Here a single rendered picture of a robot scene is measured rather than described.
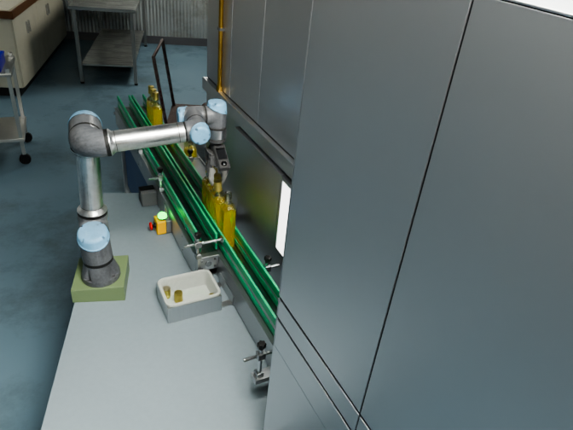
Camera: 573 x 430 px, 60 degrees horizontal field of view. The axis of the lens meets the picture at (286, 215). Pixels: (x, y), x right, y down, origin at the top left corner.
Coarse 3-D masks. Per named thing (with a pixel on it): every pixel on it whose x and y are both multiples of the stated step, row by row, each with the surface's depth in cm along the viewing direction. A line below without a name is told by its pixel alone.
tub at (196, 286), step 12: (168, 276) 206; (180, 276) 207; (192, 276) 210; (204, 276) 213; (180, 288) 210; (192, 288) 212; (204, 288) 212; (216, 288) 203; (168, 300) 204; (192, 300) 195
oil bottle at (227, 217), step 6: (222, 204) 211; (228, 204) 210; (222, 210) 211; (228, 210) 210; (234, 210) 211; (222, 216) 212; (228, 216) 211; (234, 216) 213; (222, 222) 214; (228, 222) 213; (234, 222) 215; (222, 228) 215; (228, 228) 215; (234, 228) 217; (228, 234) 217; (228, 240) 218
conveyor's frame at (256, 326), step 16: (128, 128) 316; (144, 160) 282; (144, 176) 287; (160, 192) 255; (160, 208) 262; (176, 224) 236; (176, 240) 241; (192, 256) 218; (224, 272) 211; (240, 288) 198; (240, 304) 199; (256, 320) 186; (256, 336) 189; (272, 336) 178
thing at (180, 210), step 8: (120, 104) 331; (128, 120) 317; (144, 152) 285; (152, 160) 270; (152, 168) 273; (168, 184) 244; (168, 192) 249; (176, 200) 235; (176, 208) 238; (184, 216) 226; (184, 224) 228; (192, 224) 217; (192, 232) 219; (192, 240) 220; (200, 240) 211; (200, 248) 214
